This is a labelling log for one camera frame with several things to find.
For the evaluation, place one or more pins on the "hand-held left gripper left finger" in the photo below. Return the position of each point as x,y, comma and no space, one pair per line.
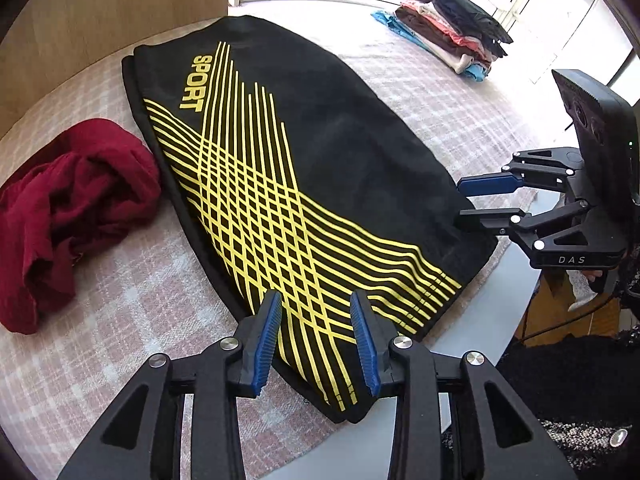
265,345

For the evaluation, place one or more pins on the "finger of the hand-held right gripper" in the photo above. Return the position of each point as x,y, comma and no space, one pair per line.
487,184
492,219

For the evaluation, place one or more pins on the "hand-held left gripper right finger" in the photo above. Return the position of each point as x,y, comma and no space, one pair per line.
365,345

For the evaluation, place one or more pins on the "black yellow-striped sport pants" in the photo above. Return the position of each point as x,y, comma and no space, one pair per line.
280,160

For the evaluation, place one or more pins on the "stack of folded clothes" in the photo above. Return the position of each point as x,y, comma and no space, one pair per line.
450,20

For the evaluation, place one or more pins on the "person's right hand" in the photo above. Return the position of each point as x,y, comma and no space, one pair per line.
592,275

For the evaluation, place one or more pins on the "dark red garment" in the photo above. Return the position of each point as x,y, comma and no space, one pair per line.
75,195

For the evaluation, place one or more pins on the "large light wooden board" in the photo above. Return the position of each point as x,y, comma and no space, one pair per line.
100,10

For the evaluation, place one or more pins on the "white window frame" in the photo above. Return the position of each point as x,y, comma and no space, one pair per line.
600,35

